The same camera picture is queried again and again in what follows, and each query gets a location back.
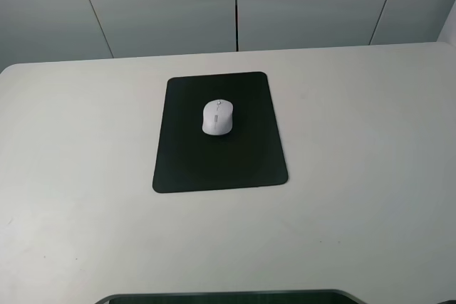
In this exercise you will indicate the white computer mouse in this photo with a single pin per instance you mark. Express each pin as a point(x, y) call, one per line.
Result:
point(217, 117)

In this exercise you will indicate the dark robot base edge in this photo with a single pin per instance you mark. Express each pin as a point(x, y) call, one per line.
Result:
point(270, 296)

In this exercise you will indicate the black mouse pad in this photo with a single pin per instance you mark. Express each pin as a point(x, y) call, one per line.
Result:
point(250, 155)

